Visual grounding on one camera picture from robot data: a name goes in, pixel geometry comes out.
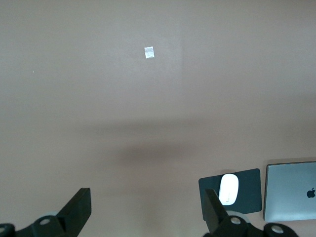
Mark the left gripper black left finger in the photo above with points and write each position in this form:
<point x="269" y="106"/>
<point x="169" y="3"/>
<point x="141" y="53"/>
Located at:
<point x="71" y="214"/>

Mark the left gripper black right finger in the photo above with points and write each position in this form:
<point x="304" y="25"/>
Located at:
<point x="216" y="214"/>

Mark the small square tape patch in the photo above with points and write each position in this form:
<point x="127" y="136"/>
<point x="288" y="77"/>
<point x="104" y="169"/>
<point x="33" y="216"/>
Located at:
<point x="149" y="52"/>

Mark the white computer mouse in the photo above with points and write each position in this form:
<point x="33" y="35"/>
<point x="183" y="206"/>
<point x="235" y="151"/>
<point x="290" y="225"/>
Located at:
<point x="229" y="187"/>

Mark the silver laptop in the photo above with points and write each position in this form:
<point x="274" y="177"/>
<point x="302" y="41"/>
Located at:
<point x="288" y="197"/>

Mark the black mouse pad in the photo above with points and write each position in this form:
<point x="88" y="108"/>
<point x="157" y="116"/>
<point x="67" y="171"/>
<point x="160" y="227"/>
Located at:
<point x="249" y="192"/>

